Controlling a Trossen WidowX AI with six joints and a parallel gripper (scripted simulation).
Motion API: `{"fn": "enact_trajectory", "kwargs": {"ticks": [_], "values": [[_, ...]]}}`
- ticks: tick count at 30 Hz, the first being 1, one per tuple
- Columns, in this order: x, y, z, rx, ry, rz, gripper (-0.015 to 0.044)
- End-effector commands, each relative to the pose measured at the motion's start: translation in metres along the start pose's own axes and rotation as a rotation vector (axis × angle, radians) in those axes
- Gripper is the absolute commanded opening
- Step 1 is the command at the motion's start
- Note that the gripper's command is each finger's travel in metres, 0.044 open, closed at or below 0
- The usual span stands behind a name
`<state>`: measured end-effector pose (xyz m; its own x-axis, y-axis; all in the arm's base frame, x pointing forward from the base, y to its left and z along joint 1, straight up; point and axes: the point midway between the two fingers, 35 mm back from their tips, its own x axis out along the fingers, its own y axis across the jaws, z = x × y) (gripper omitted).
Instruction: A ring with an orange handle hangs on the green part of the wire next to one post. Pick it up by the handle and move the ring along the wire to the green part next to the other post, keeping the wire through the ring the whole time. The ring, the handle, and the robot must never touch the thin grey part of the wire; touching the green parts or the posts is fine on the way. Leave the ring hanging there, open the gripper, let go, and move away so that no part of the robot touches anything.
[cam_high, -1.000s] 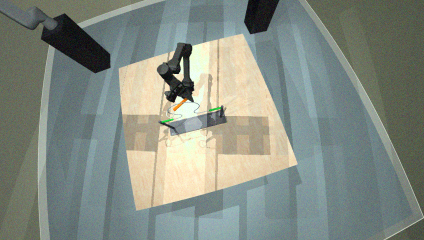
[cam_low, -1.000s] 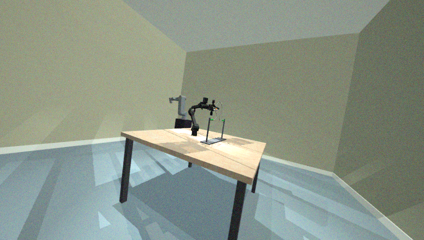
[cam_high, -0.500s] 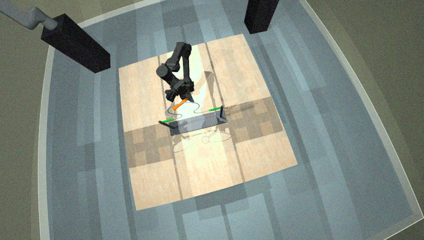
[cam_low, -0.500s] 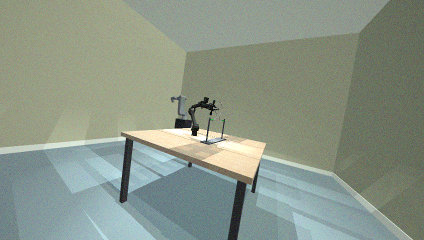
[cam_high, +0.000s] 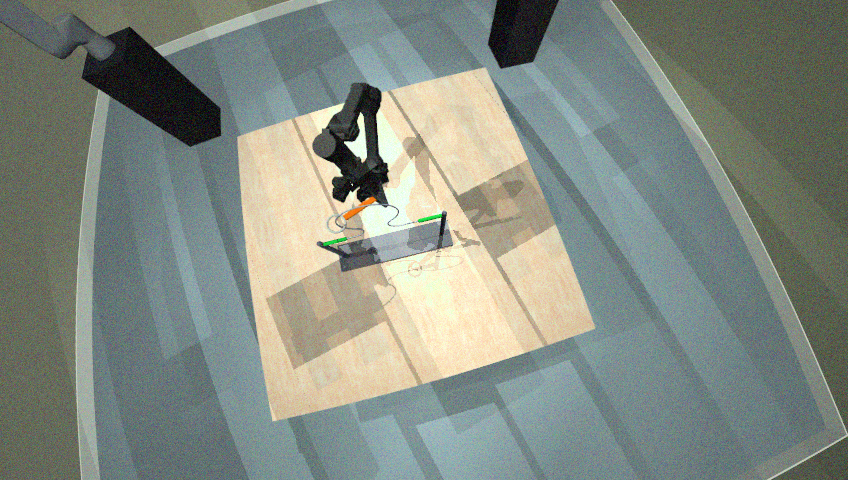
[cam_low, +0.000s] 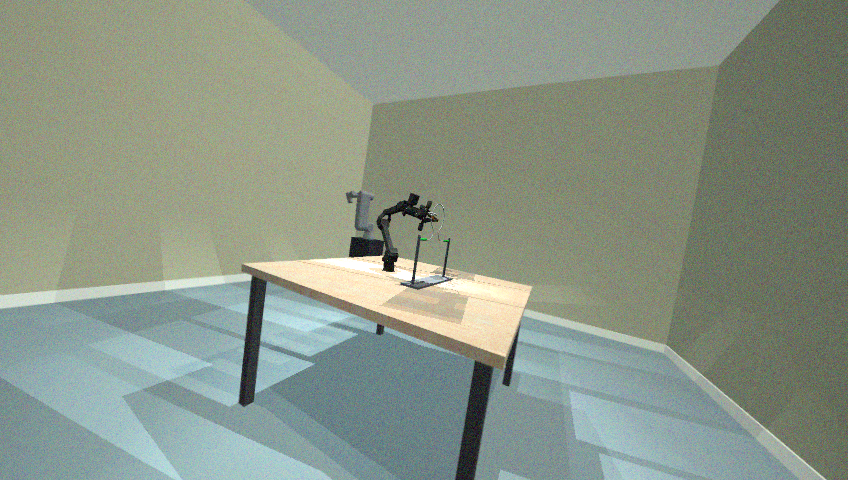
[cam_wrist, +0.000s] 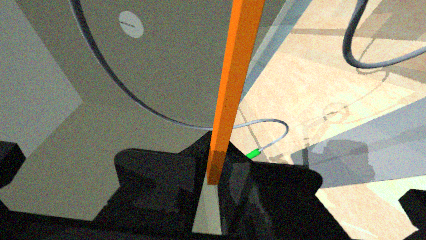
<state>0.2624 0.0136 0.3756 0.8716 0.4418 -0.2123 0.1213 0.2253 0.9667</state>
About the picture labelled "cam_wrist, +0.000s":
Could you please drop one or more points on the orange bar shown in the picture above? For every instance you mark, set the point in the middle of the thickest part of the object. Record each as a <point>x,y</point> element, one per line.
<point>244,25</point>

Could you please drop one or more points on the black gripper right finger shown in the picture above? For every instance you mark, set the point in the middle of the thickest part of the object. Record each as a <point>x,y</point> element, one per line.
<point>240,174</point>

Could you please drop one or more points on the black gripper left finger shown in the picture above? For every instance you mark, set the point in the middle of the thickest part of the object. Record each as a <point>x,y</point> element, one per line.
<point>185,170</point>

